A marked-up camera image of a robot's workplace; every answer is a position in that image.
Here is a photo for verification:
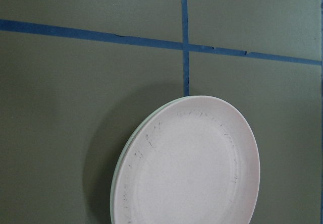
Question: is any pink plate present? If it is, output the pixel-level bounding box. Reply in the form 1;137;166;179
114;96;260;223

